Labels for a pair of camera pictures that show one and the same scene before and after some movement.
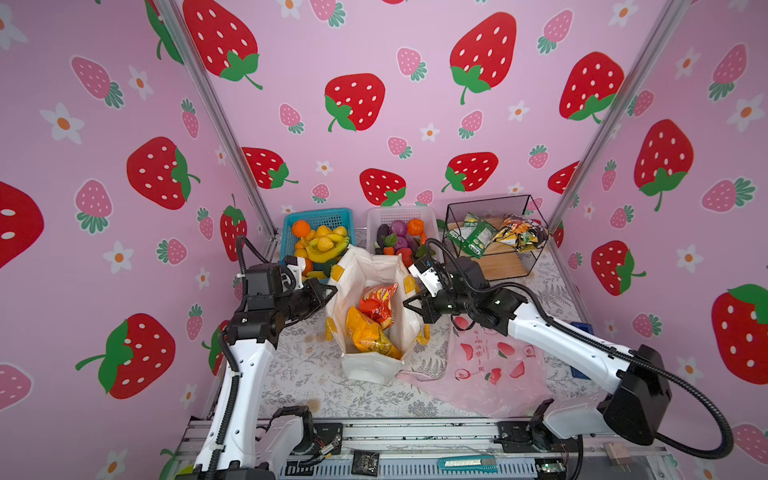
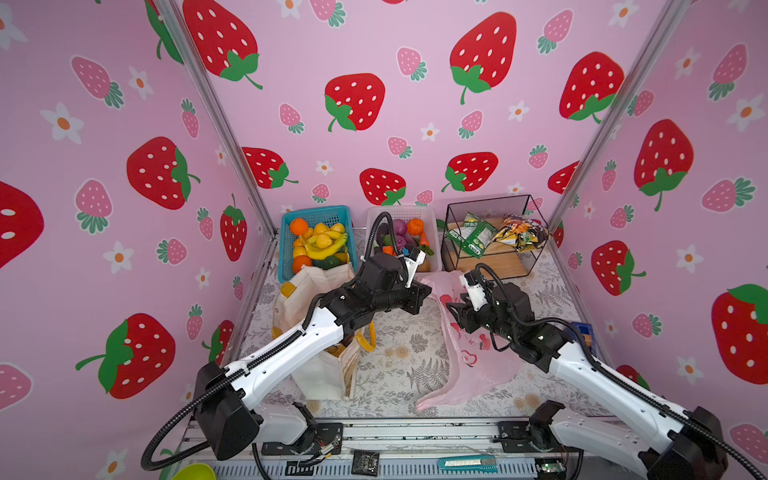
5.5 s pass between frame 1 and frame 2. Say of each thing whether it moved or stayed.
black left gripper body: moved
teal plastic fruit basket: stayed
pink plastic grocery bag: moved
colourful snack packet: stayed
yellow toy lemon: stayed
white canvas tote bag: moved
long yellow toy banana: stayed
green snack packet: stayed
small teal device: stayed
